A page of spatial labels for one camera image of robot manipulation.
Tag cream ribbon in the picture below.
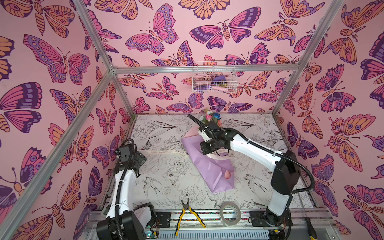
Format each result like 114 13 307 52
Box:
141 150 231 161

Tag blue fake rose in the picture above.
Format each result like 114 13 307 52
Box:
213 113 221 120

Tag small pink fake rose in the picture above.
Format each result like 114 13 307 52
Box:
205 110 214 122

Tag purple pink wrapping paper sheet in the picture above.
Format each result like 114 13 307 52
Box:
182 126 235 193

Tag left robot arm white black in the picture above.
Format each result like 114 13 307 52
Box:
96 139 156 240

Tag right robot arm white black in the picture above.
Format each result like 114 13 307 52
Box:
188 114 315 227

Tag clear tape roll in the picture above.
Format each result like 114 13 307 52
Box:
219 202 242 228

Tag black yellow screwdriver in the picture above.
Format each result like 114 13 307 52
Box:
298 194 318 240

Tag white wire basket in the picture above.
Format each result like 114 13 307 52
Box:
191 62 239 94

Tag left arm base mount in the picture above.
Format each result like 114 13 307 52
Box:
147 212 171 229

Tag yellow handled pliers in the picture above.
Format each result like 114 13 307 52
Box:
174 197 207 237

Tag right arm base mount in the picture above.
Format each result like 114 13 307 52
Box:
248 209 293 229

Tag aluminium front rail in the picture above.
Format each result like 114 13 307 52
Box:
79 209 343 240

